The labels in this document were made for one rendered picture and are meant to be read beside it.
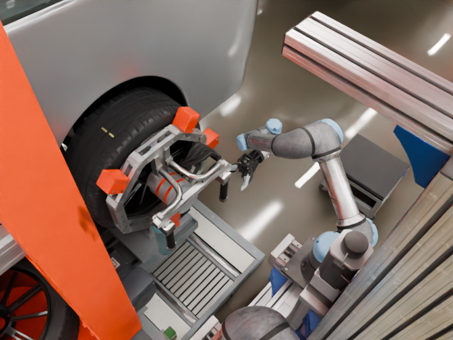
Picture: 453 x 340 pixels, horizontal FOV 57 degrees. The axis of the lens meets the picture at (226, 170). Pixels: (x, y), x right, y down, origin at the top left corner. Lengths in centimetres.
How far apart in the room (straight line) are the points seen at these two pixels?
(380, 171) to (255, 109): 115
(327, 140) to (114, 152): 82
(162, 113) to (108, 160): 29
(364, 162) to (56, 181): 218
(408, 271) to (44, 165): 69
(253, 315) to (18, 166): 61
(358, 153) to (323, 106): 82
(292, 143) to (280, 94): 200
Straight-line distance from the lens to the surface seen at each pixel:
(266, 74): 371
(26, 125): 80
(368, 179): 274
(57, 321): 213
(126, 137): 170
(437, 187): 62
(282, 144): 159
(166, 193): 184
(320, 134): 160
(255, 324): 104
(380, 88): 67
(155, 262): 251
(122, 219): 186
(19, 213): 93
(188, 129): 179
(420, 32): 465
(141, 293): 220
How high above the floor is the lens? 245
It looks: 55 degrees down
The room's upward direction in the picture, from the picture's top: 4 degrees clockwise
